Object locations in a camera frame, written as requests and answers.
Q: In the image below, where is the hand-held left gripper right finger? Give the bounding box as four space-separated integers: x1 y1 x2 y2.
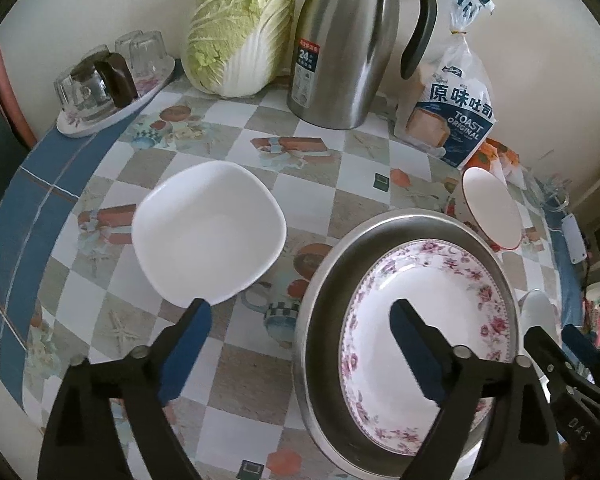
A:
389 298 566 480

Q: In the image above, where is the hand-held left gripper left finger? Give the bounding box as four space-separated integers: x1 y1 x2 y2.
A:
36 297 213 480

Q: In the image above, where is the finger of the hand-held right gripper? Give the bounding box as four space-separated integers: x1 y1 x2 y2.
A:
562 324 600 391
523 326 600 408

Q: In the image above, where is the small white bowl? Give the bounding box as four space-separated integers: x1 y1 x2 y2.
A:
520 289 562 346

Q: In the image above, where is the round pink floral plate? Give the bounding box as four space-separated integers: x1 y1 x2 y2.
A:
339 240 512 456

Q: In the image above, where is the stainless steel basin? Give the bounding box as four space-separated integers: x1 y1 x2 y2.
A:
292 208 523 478

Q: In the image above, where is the white square bowl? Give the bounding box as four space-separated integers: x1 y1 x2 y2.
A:
131 160 287 308

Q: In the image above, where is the red patterned bowl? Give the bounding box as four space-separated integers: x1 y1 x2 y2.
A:
461 166 524 252

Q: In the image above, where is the colourful packet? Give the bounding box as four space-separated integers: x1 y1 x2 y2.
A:
585 295 600 352

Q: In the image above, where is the glass pitcher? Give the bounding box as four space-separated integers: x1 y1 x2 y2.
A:
540 175 572 212

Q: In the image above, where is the orange snack packet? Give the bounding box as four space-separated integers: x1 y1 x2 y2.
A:
500 152 525 182
467 137 506 171

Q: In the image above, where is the toast bread bag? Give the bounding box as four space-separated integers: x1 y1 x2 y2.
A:
394 0 498 170

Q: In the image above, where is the white oval tray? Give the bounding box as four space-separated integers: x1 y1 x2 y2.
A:
56 55 177 138

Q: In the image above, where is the clear drinking glass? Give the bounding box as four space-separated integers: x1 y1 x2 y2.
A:
129 30 167 81
114 30 143 61
53 71 88 111

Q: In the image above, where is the stainless steel thermos jug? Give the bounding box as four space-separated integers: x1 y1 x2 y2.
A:
286 0 438 131

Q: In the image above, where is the pink panel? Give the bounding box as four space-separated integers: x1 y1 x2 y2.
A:
0 45 37 149

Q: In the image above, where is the napa cabbage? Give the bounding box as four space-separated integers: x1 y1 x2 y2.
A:
186 0 297 97

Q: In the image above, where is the glass teapot brown handle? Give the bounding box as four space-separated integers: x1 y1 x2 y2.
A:
70 51 138 111

